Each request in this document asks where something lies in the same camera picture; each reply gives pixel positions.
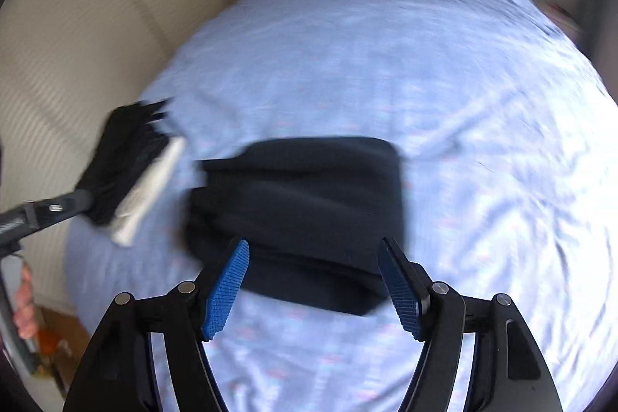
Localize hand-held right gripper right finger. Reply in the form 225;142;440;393
377;237;564;412

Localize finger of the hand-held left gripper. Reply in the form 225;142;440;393
76;99;187;248

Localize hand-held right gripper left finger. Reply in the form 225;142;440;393
63;238;250;412

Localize black pants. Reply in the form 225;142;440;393
186;136;412;317

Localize person's left hand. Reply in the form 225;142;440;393
12;264;38;340

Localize bed with blue sheet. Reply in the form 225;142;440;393
63;0;618;412

